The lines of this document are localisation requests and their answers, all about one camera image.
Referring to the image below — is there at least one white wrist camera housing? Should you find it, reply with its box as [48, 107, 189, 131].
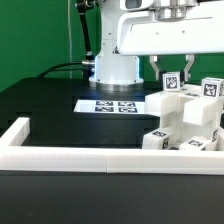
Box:
[120, 0, 154, 11]

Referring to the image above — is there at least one white chair seat part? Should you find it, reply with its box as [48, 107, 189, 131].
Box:
[160, 113, 221, 151]

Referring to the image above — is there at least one white chair back part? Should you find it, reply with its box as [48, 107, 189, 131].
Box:
[144, 84, 223, 125]

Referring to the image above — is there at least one white U-shaped frame fence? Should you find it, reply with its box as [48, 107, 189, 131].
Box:
[0, 117, 224, 175]

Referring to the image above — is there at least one black pole with clamp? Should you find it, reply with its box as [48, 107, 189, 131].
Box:
[75, 0, 95, 61]

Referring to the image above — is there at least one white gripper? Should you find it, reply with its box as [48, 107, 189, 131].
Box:
[117, 1, 224, 82]

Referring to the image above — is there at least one black cable bundle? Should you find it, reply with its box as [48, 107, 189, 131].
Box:
[37, 61, 91, 79]

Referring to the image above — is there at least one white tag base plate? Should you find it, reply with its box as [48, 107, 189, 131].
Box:
[74, 100, 145, 114]

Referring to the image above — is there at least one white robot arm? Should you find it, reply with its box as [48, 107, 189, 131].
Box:
[89, 0, 224, 91]

